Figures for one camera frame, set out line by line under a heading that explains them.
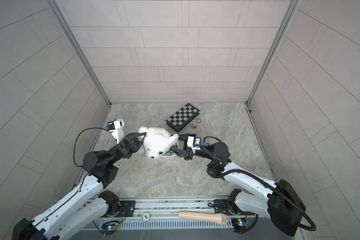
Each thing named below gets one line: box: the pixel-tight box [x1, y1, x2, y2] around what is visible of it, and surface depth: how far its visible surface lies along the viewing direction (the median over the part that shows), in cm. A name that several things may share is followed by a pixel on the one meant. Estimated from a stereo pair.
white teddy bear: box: [138, 127, 179, 159], surface depth 52 cm
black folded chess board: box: [165, 103, 200, 133], surface depth 107 cm
